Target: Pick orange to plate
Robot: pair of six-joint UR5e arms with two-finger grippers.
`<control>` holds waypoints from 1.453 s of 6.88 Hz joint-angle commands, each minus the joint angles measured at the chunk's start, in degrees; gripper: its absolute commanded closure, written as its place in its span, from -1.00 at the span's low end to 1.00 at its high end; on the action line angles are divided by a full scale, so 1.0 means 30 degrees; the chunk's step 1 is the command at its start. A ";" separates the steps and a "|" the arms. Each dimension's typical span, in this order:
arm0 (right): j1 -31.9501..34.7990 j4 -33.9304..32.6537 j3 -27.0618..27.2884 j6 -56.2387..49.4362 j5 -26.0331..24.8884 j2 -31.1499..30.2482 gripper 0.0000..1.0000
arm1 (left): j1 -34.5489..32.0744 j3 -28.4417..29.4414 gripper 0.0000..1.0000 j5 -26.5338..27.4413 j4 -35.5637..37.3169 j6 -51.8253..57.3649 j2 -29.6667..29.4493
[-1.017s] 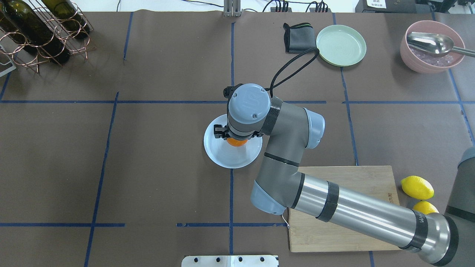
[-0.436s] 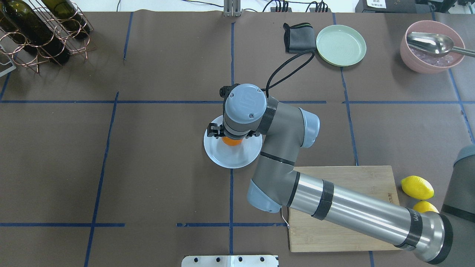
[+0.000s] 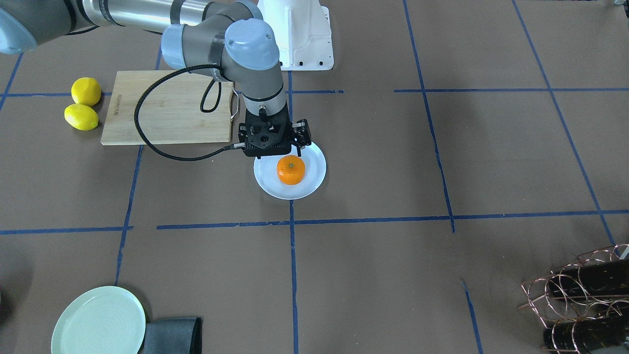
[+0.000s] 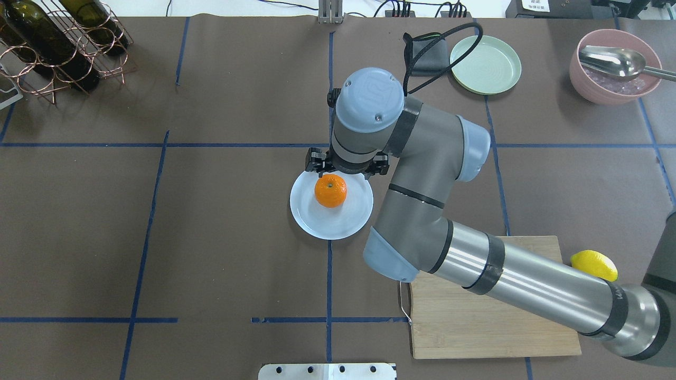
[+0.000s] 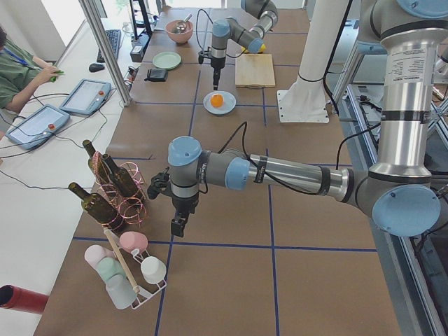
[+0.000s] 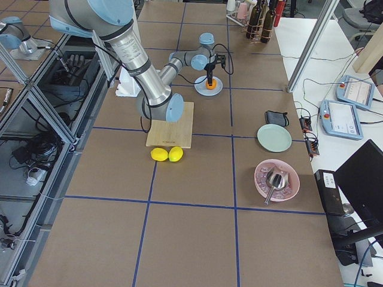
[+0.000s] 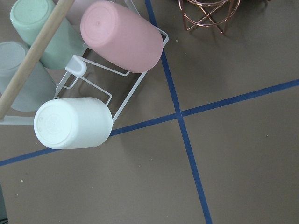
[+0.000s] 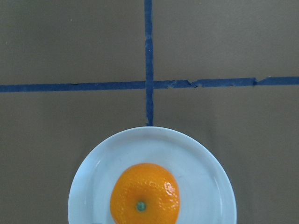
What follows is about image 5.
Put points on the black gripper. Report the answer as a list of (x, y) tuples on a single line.
[(184, 204), (217, 64)]

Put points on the orange mandarin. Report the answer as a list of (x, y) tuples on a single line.
[(216, 100)]

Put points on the light blue plate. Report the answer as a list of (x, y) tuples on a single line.
[(228, 105)]

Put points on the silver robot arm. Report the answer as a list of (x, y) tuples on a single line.
[(229, 29), (395, 191)]

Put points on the light green plate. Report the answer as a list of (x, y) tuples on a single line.
[(167, 60)]

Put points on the bamboo cutting board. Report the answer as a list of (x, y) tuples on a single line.
[(254, 71)]

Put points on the pink plastic cup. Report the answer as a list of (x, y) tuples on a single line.
[(132, 240)]

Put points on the white plastic cup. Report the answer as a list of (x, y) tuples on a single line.
[(153, 270)]

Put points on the pink bowl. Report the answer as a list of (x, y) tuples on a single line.
[(179, 37)]

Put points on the dark grey folded cloth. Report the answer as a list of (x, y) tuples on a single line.
[(156, 75)]

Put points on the large metal spoon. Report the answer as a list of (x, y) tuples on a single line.
[(181, 25)]

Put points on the mint green plastic cup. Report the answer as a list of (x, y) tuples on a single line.
[(109, 267)]

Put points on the pale pink cup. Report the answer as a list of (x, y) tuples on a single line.
[(95, 253)]

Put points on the grey translucent cup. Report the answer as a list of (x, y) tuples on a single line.
[(120, 291)]

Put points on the black keyboard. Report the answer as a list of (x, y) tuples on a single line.
[(114, 38)]

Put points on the black computer mouse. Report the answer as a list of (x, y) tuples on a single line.
[(95, 67)]

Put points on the far teach pendant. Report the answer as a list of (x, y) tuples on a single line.
[(86, 97)]

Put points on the teach pendant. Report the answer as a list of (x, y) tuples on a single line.
[(86, 97), (38, 127)]

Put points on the near teach pendant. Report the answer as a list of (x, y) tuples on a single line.
[(38, 127)]

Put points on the red cylinder bottle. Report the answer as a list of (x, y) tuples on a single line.
[(23, 300)]

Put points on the person in green shirt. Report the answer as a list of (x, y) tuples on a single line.
[(21, 75)]

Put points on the white wire cup rack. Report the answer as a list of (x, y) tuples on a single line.
[(131, 263)]

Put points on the copper wire bottle rack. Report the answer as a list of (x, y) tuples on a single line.
[(134, 214)]

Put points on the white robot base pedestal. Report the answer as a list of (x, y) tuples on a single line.
[(305, 100)]

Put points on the aluminium frame post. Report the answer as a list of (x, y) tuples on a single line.
[(92, 15)]

